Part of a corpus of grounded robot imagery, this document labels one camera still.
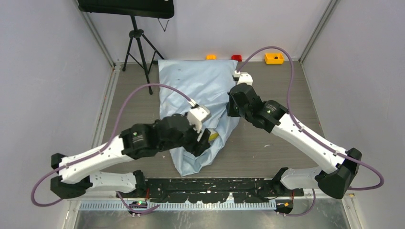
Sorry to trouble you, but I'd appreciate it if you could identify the white pillow with yellow trim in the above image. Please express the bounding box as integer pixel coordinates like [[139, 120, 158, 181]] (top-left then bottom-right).
[[208, 128, 219, 142]]

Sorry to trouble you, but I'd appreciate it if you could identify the light blue pillowcase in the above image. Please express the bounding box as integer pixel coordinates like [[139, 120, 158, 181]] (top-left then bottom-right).
[[158, 60, 240, 177]]

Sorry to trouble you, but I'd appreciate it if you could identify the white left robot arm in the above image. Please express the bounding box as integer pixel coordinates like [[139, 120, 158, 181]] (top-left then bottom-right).
[[50, 112, 210, 199]]

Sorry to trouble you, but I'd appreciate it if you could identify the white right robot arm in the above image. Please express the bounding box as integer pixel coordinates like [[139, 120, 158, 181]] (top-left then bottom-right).
[[227, 83, 362, 199]]

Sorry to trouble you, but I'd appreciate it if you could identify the small red block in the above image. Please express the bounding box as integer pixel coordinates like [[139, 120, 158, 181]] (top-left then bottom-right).
[[231, 55, 242, 62]]

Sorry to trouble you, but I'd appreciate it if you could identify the yellow open box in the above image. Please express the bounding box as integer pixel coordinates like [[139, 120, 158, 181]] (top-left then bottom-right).
[[264, 53, 284, 64]]

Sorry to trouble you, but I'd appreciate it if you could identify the small orange block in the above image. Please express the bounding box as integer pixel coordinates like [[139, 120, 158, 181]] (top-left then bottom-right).
[[206, 55, 216, 60]]

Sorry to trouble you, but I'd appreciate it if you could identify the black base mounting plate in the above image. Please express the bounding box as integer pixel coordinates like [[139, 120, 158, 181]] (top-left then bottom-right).
[[121, 178, 304, 203]]

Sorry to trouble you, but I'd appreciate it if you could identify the black tripod stand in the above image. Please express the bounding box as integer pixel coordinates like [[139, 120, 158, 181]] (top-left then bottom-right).
[[122, 15, 165, 84]]

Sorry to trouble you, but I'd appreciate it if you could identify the black panel on tripod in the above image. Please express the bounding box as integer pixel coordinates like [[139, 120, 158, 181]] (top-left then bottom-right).
[[78, 0, 175, 19]]

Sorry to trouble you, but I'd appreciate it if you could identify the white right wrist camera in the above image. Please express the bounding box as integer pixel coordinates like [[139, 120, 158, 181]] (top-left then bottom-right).
[[233, 70, 253, 85]]

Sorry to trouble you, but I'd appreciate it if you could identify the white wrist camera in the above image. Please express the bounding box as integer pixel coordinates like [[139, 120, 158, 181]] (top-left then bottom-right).
[[185, 105, 211, 133], [233, 70, 253, 85]]

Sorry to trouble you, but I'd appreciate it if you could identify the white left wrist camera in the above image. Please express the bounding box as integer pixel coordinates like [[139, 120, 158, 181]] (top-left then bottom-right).
[[185, 105, 211, 133]]

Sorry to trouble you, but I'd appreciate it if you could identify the aluminium rail at front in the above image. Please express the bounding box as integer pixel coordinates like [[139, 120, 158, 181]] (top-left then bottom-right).
[[72, 188, 334, 213]]

